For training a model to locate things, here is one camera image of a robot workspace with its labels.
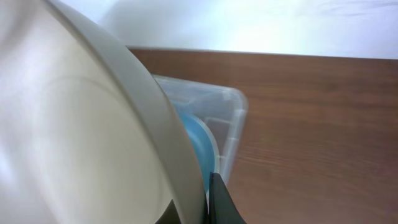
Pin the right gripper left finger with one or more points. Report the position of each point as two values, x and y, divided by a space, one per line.
170 215

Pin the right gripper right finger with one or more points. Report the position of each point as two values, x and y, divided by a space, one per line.
222 209

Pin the blue plate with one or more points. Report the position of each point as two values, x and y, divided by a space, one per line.
200 149

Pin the clear plastic storage bin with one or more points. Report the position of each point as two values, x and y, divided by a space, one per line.
223 109

